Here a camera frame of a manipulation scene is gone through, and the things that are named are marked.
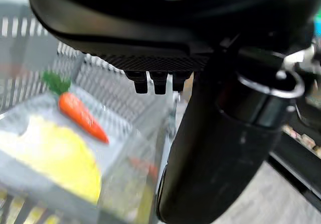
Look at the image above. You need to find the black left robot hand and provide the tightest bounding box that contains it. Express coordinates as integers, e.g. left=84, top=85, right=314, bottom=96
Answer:
left=23, top=0, right=321, bottom=224

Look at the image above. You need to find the grey slotted plastic basket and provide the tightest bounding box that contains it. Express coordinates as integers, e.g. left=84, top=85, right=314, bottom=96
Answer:
left=0, top=0, right=180, bottom=224

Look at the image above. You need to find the yellow toy vegetable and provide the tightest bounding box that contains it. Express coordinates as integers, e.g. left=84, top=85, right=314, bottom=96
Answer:
left=0, top=115, right=102, bottom=205

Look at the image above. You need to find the black shelf rail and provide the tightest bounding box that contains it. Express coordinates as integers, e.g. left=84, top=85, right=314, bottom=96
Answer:
left=267, top=131, right=321, bottom=206

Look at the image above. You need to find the orange toy carrot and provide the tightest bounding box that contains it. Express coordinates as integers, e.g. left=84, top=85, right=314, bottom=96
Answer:
left=41, top=70, right=110, bottom=144

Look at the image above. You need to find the clear plastic box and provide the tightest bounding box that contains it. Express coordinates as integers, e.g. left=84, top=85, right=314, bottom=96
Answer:
left=0, top=85, right=176, bottom=224

